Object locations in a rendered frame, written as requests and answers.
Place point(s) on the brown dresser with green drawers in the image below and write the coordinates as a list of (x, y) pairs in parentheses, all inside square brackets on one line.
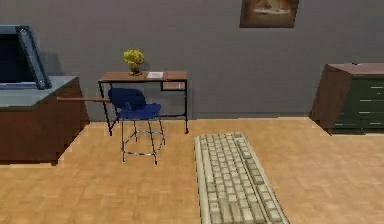
[(353, 100)]

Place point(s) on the yellow plant in brown pot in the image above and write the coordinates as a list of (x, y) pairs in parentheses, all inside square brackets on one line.
[(134, 59)]

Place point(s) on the weathered white keyboard grey keys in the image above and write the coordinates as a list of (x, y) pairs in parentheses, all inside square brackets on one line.
[(230, 180)]

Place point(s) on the brown wooden rod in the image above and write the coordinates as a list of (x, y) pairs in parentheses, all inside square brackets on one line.
[(83, 99)]

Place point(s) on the black television with grey frame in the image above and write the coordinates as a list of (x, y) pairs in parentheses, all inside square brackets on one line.
[(16, 60)]

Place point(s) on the blue chair with metal legs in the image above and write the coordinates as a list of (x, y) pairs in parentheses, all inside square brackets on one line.
[(133, 103)]

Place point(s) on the brown framed picture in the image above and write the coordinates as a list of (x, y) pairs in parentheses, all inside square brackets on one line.
[(268, 13)]

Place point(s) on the brown cabinet with grey top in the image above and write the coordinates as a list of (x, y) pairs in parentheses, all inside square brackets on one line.
[(36, 126)]

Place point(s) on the white paper sheet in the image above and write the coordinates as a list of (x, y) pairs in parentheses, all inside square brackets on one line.
[(155, 75)]

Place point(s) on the brown desk with black frame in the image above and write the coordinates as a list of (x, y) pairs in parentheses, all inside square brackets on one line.
[(173, 77)]

